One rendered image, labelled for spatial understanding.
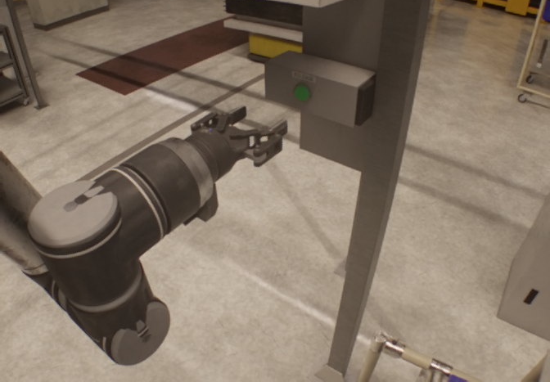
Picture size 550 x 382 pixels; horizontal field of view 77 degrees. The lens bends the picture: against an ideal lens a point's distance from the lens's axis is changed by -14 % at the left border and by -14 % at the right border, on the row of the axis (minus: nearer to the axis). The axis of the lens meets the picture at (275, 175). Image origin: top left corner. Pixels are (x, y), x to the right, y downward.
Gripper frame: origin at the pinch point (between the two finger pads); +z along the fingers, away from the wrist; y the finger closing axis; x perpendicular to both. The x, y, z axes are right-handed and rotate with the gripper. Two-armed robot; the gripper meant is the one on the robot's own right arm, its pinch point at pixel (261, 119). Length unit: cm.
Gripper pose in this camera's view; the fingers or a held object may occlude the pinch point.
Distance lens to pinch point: 65.0
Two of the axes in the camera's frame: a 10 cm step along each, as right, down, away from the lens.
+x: 0.1, 7.9, 6.1
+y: -8.1, -3.5, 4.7
